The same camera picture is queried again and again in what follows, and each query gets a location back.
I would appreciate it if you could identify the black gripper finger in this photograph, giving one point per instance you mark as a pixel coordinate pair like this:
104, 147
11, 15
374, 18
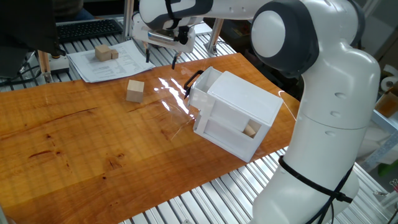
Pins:
176, 60
147, 55

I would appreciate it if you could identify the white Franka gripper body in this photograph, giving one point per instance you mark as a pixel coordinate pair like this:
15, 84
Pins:
188, 45

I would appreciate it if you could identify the light wooden cube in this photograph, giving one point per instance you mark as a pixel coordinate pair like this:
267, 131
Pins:
135, 93

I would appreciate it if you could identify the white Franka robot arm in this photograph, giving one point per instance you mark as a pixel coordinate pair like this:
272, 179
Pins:
326, 140

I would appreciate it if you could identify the white plastic drawer cabinet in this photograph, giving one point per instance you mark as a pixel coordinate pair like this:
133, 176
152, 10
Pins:
245, 93

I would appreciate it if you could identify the printed white paper sheets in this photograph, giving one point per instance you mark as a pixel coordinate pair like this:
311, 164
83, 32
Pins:
124, 67

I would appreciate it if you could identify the small wooden block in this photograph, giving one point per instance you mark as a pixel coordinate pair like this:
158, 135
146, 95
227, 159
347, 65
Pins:
114, 54

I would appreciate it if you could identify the large wooden block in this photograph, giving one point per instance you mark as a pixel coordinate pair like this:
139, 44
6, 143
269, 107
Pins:
102, 53

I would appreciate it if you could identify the black computer keyboard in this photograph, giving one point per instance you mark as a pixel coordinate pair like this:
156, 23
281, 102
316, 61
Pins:
88, 30

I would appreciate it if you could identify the white clamp base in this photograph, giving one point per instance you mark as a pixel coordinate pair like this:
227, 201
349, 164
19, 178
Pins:
60, 65

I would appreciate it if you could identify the person in dark clothing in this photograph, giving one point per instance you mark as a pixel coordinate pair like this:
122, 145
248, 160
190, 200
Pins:
68, 7

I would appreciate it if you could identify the pale wooden block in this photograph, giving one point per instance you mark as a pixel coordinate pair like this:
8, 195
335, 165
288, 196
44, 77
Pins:
250, 132

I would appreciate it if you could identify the clamped wooden stick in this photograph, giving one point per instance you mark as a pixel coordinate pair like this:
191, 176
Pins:
44, 65

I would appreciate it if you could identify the wood pattern table mat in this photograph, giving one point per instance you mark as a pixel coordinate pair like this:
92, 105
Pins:
77, 140

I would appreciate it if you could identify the white paper roll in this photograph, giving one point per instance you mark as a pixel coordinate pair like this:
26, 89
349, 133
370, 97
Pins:
390, 79

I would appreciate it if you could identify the brown container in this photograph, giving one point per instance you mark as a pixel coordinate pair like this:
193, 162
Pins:
387, 105

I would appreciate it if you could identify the grey metal shelf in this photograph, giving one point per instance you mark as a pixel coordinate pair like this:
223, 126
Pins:
382, 146

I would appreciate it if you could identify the bright green object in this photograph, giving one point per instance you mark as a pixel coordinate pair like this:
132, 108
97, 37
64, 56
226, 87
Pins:
388, 167

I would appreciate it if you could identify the metal binder clips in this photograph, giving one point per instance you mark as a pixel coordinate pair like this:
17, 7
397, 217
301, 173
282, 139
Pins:
394, 185

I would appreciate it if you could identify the aluminium post with foot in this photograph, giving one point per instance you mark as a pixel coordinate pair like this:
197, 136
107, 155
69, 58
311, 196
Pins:
215, 35

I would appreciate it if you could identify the aluminium frame post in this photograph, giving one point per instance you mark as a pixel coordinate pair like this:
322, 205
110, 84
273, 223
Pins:
128, 18

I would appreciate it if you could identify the aluminium frame rail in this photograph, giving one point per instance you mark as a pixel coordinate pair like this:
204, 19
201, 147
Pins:
93, 19

